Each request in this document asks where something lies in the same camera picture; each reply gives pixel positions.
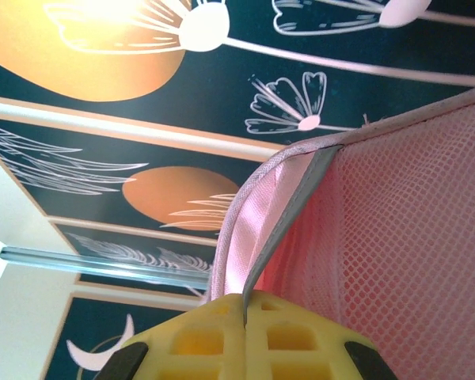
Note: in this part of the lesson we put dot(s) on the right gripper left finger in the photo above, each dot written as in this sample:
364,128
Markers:
198,348

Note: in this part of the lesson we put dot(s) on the aluminium corner post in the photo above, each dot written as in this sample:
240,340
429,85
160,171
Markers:
103,265

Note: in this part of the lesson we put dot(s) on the pink backpack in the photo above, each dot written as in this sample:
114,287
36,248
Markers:
400,237

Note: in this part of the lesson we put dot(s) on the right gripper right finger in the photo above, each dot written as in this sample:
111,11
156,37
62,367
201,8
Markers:
301,348

